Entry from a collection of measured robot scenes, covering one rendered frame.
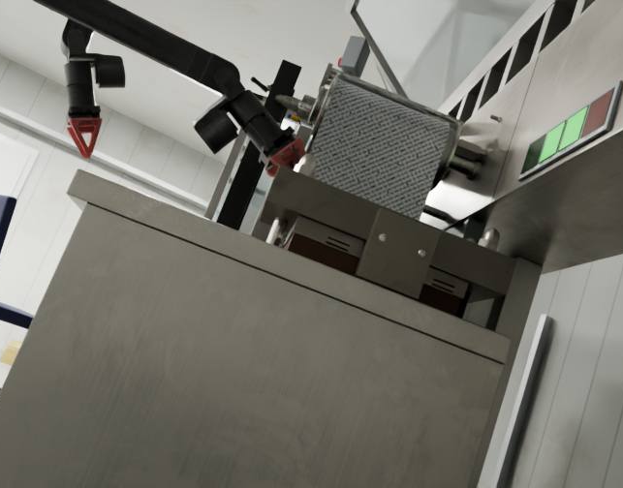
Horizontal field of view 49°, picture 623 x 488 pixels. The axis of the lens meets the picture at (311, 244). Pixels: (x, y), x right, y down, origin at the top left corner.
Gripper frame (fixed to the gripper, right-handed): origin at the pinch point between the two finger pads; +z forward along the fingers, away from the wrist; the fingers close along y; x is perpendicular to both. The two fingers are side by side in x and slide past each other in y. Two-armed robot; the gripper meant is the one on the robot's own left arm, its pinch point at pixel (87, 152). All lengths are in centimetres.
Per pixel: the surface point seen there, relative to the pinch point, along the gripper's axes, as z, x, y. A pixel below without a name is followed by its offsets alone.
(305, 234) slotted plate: 25, -24, -62
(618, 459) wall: 128, -200, 54
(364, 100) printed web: 1, -46, -44
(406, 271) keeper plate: 32, -36, -69
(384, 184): 17, -47, -47
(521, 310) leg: 45, -77, -45
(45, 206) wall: -57, -18, 660
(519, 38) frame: -12, -86, -44
